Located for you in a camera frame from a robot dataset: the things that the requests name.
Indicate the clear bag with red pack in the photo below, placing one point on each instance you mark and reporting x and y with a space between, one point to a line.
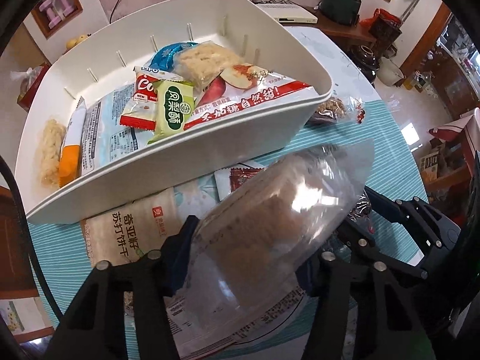
32 86

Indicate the red white apple chip packet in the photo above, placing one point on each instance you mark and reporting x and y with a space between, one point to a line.
262 101

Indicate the square rice cracker packet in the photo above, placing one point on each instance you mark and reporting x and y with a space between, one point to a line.
206 60

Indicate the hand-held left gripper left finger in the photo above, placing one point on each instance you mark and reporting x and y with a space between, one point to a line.
176 247

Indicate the dark green air fryer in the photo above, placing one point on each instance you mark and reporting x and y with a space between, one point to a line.
341 2

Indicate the red white biscuit packet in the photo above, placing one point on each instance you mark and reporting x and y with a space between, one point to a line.
140 99

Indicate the orange white snack bar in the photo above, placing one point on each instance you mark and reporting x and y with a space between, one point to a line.
71 146

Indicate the red dark snack packet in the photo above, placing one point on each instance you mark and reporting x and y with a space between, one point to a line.
358 210

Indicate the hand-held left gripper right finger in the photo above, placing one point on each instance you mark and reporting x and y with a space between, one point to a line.
330 270

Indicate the dark wicker basket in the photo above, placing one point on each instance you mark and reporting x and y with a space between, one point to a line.
386 33

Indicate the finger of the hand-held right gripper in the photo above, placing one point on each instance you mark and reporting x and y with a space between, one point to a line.
365 247
405 213

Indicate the clear nut cluster packet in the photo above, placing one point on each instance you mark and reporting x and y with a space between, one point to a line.
332 108

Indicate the beige soda cracker packet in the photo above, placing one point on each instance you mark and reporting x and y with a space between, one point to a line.
127 225

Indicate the red white cloth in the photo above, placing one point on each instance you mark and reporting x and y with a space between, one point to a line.
450 131

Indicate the low wooden cabinet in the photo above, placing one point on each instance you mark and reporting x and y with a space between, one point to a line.
348 32

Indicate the blue foil snack packet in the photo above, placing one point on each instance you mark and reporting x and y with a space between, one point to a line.
167 54

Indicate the dark ceramic jar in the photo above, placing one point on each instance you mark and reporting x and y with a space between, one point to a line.
365 58

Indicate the white set-top box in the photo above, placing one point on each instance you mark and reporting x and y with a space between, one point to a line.
292 13

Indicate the clear packet with white label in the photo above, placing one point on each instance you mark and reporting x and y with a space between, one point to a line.
262 322

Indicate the clear bag of brown crackers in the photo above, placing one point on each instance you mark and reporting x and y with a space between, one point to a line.
270 225

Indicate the long clear rice cracker packet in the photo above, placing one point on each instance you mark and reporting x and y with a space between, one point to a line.
48 153

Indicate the white bucket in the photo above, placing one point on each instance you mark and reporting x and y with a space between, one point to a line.
390 73

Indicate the light green snack packet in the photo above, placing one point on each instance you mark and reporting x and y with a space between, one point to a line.
174 108

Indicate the white plastic bin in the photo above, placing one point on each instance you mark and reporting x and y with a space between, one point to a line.
168 172

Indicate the red plastic bag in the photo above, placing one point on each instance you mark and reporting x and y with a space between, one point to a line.
388 15

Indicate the blue white snack packet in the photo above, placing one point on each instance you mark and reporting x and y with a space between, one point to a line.
108 135

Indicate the red white sachet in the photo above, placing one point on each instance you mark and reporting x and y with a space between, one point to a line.
243 176

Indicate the pink dumbbell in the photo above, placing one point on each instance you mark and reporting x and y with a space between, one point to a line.
48 13
64 7

